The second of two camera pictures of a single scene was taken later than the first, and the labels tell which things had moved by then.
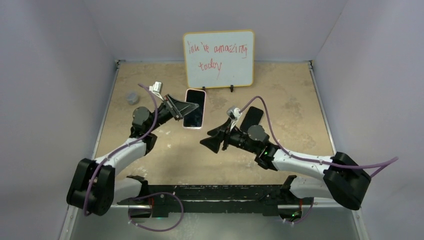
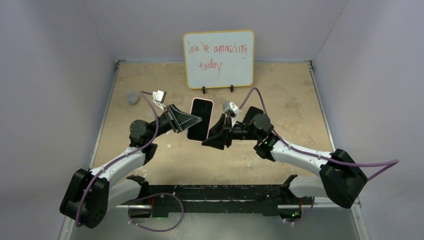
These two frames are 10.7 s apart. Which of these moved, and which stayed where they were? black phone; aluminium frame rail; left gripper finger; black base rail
Moved: left gripper finger
Stayed: black phone; black base rail; aluminium frame rail
